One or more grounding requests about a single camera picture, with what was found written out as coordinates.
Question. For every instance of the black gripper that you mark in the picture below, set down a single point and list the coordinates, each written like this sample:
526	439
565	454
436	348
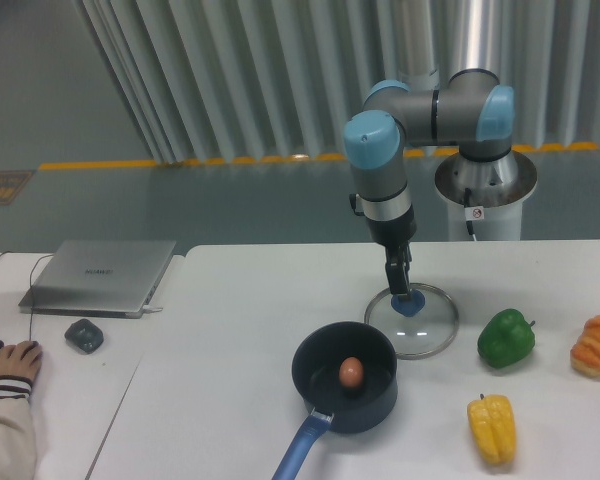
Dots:
394	233

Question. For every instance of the glass pot lid blue knob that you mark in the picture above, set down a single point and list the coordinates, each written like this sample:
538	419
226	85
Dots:
418	327

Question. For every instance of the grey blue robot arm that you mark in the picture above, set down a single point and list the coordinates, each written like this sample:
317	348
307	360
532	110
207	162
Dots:
475	112

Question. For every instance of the striped cream sleeve forearm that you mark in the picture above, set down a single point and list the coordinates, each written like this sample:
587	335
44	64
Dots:
18	453

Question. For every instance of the person's hand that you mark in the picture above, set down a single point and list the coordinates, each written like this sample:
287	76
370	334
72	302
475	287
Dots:
21	361

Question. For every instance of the brown egg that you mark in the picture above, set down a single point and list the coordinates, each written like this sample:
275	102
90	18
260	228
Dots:
351	373

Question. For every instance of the dark blue saucepan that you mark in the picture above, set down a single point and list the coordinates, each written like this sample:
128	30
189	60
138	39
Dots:
332	408

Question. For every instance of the green bell pepper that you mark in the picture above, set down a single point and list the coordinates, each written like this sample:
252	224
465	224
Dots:
506	339

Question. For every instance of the yellow bell pepper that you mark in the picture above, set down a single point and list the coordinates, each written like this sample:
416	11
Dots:
492	423

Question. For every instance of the orange croissant bread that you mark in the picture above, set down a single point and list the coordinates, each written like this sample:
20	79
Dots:
585	353

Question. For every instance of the silver laptop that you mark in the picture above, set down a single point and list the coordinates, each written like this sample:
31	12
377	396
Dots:
102	278

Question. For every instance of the dark earbuds case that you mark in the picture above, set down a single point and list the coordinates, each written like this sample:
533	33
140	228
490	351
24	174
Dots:
84	336

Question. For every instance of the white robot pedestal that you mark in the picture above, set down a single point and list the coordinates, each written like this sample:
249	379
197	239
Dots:
484	200

